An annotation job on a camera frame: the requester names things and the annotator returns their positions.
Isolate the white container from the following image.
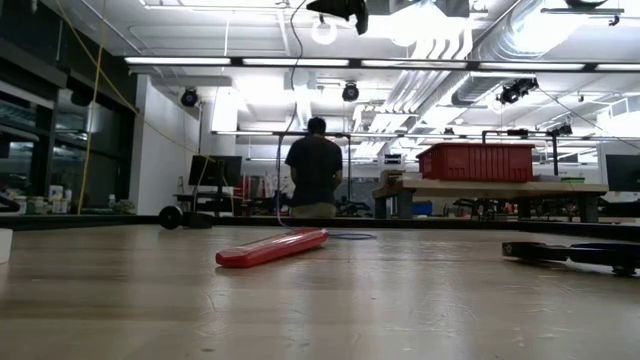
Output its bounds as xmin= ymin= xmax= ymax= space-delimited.
xmin=47 ymin=184 xmax=65 ymax=215

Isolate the person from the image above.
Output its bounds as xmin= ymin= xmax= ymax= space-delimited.
xmin=284 ymin=116 xmax=345 ymax=219

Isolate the black monitor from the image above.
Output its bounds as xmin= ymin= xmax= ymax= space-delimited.
xmin=188 ymin=154 xmax=244 ymax=216
xmin=604 ymin=153 xmax=640 ymax=194

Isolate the wooden-top table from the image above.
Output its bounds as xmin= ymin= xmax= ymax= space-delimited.
xmin=372 ymin=177 xmax=611 ymax=224

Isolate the yellow cable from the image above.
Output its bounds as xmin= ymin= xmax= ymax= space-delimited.
xmin=53 ymin=0 xmax=236 ymax=217

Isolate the long ceiling light bar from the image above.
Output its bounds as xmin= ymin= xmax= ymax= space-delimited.
xmin=123 ymin=56 xmax=640 ymax=73

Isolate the white tape roll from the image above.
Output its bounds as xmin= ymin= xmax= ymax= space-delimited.
xmin=0 ymin=228 xmax=14 ymax=265

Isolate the red ribbed crate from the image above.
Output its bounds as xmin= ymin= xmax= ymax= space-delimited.
xmin=416 ymin=142 xmax=535 ymax=183

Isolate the thin blue cord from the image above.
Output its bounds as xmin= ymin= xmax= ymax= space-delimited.
xmin=275 ymin=0 xmax=377 ymax=241

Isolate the white round ceiling lamp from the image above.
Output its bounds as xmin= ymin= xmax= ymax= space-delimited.
xmin=311 ymin=13 xmax=338 ymax=47

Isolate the black ceiling camera cluster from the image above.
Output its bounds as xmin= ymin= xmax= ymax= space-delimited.
xmin=496 ymin=76 xmax=541 ymax=107

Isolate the black pole-mounted device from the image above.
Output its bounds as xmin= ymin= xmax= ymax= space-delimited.
xmin=546 ymin=121 xmax=574 ymax=176

